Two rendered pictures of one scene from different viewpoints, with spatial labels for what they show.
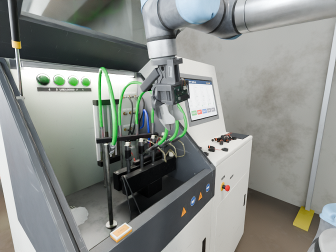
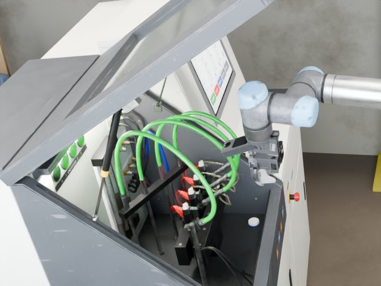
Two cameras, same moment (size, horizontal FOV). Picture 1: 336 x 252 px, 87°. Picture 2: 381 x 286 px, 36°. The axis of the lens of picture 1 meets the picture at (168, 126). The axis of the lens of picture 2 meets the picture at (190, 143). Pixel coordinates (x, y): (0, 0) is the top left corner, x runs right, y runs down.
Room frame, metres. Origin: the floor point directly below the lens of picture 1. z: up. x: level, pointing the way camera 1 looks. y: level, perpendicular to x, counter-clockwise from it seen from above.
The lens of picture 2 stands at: (-0.69, 0.64, 2.20)
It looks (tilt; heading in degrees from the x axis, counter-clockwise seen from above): 30 degrees down; 340
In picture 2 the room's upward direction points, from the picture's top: 12 degrees counter-clockwise
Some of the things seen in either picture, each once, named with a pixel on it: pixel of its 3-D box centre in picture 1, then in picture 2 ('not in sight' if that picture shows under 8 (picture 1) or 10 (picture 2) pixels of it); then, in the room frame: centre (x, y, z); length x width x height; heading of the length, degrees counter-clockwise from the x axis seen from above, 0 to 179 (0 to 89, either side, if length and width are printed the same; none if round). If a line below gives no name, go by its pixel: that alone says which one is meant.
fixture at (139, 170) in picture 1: (148, 176); (203, 230); (0.83, 0.10, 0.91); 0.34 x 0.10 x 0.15; 141
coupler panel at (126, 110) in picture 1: (131, 112); (125, 142); (1.09, 0.23, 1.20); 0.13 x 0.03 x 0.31; 141
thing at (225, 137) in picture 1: (224, 137); not in sight; (1.22, -0.40, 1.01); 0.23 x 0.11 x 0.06; 141
